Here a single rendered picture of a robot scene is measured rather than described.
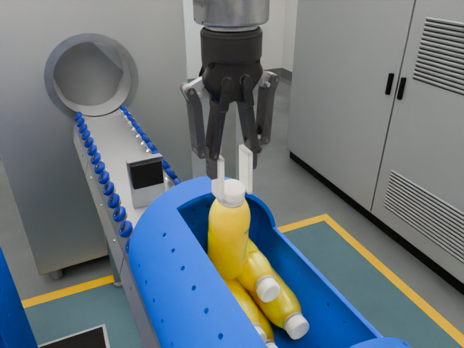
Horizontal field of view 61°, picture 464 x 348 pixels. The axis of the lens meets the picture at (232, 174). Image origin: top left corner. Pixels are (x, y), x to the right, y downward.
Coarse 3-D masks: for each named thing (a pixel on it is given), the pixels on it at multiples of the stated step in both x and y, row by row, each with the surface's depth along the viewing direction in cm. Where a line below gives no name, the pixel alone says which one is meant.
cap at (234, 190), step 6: (228, 180) 59; (234, 180) 59; (228, 186) 58; (234, 186) 58; (240, 186) 58; (228, 192) 57; (234, 192) 57; (240, 192) 57; (228, 198) 57; (234, 198) 57; (240, 198) 57
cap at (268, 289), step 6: (264, 282) 66; (270, 282) 65; (276, 282) 66; (258, 288) 66; (264, 288) 65; (270, 288) 65; (276, 288) 66; (258, 294) 66; (264, 294) 65; (270, 294) 66; (276, 294) 67; (264, 300) 66; (270, 300) 67
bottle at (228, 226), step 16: (224, 208) 58; (240, 208) 58; (224, 224) 58; (240, 224) 59; (208, 240) 63; (224, 240) 60; (240, 240) 61; (208, 256) 66; (224, 256) 62; (240, 256) 63; (224, 272) 64; (240, 272) 66
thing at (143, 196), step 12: (144, 156) 113; (156, 156) 113; (132, 168) 109; (144, 168) 110; (156, 168) 112; (132, 180) 112; (144, 180) 112; (156, 180) 114; (132, 192) 114; (144, 192) 116; (156, 192) 117; (132, 204) 118; (144, 204) 117
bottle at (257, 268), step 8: (248, 240) 73; (248, 248) 71; (256, 248) 72; (248, 256) 69; (256, 256) 69; (264, 256) 71; (248, 264) 68; (256, 264) 68; (264, 264) 68; (248, 272) 67; (256, 272) 67; (264, 272) 67; (272, 272) 69; (240, 280) 69; (248, 280) 67; (256, 280) 67; (248, 288) 68; (256, 288) 67
